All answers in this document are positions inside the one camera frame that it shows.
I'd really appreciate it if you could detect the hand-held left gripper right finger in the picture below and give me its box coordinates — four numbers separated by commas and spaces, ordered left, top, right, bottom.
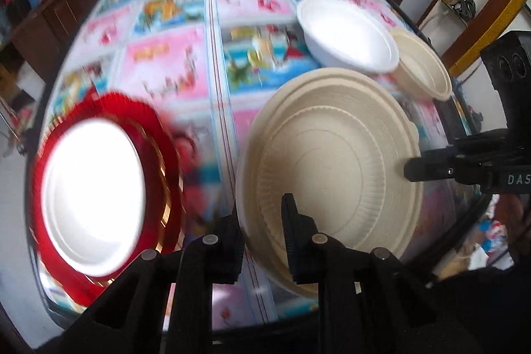
281, 193, 440, 354

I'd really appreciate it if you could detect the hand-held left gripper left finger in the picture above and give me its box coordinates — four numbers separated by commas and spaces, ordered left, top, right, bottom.
85, 215, 245, 354

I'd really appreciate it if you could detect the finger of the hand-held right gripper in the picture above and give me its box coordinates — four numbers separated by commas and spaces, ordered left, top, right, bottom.
404, 149, 457, 182

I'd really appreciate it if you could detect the large beige ribbed bowl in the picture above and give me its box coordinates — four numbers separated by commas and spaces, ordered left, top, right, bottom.
236, 68, 424, 300

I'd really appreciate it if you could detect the red scalloped glass plate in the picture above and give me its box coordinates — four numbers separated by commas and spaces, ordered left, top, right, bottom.
39, 109, 173, 288

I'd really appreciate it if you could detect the small beige bowl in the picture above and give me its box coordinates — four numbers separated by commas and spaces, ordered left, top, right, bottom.
390, 26, 453, 102

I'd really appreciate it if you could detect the white plate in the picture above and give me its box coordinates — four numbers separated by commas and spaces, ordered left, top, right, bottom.
40, 117, 147, 278

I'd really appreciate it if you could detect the white bowl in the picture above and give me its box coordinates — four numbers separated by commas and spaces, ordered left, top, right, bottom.
296, 0, 400, 73

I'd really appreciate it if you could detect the red ribbed glass plate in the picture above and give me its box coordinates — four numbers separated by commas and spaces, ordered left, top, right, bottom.
31, 91, 185, 307

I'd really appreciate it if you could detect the person's right hand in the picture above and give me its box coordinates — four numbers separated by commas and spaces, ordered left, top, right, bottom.
493, 194, 531, 243

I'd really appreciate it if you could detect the black and yellow tool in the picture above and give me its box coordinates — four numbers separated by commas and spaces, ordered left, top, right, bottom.
442, 0, 478, 21

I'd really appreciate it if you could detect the fruit and flower printed tablecloth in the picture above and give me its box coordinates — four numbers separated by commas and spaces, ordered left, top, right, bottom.
31, 0, 490, 334

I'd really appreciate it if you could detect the wooden shelf unit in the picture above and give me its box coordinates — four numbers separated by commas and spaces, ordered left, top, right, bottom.
0, 0, 104, 60

